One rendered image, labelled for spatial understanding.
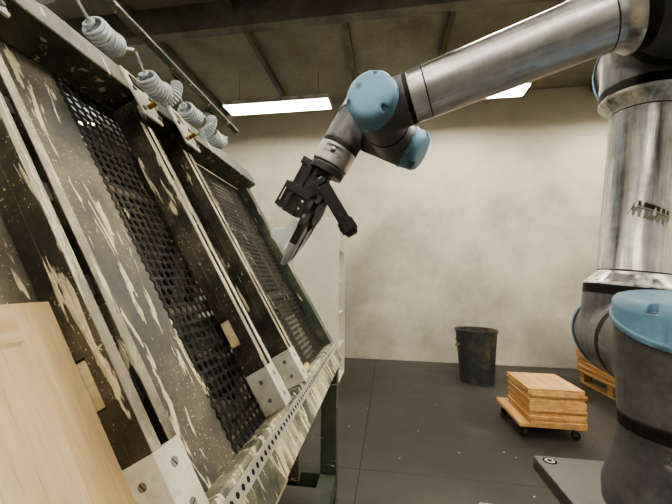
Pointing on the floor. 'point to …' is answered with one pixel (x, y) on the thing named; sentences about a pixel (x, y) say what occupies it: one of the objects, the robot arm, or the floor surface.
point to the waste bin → (476, 354)
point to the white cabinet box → (325, 278)
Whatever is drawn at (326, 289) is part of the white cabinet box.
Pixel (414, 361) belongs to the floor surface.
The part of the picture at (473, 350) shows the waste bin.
